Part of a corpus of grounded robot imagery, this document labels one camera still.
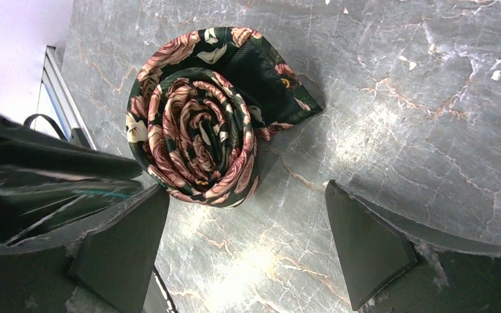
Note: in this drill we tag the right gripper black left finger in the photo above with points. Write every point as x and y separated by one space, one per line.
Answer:
103 263

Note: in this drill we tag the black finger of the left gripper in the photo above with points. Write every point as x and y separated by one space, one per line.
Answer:
20 146
34 203

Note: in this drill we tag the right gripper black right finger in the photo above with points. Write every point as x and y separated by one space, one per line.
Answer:
391 263

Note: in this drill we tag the black pink floral tie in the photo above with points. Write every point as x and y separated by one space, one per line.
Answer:
198 106

